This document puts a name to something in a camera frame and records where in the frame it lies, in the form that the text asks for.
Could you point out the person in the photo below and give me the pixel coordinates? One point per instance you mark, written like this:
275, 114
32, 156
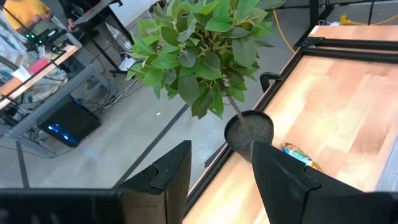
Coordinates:
70, 12
25, 11

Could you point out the black standing desk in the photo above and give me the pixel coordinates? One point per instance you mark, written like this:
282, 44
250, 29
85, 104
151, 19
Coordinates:
93, 14

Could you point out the black robot with green lights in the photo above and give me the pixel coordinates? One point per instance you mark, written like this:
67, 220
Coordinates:
46, 35

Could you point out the green leafy plant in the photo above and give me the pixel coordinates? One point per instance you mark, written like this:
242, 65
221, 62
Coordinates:
202, 46

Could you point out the black computer with blue lights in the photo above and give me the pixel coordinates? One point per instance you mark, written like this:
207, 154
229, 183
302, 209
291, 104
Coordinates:
71, 121

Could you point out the blue orange granola bar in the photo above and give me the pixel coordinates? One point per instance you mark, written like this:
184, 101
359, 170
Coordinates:
298, 154

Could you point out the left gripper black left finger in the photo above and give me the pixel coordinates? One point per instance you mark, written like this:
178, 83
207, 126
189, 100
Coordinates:
140, 205

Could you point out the black floor stand leg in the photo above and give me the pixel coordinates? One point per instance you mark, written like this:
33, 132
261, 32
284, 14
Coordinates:
314, 12

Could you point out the black aluminium table frame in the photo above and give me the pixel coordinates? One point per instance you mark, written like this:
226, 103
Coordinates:
342, 55

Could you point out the black plant pot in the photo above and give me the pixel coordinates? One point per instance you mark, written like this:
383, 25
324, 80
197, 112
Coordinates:
258, 130

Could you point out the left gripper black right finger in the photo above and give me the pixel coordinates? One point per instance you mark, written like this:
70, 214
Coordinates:
289, 193

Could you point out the wooden side table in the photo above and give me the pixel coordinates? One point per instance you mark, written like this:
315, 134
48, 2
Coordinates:
40, 73

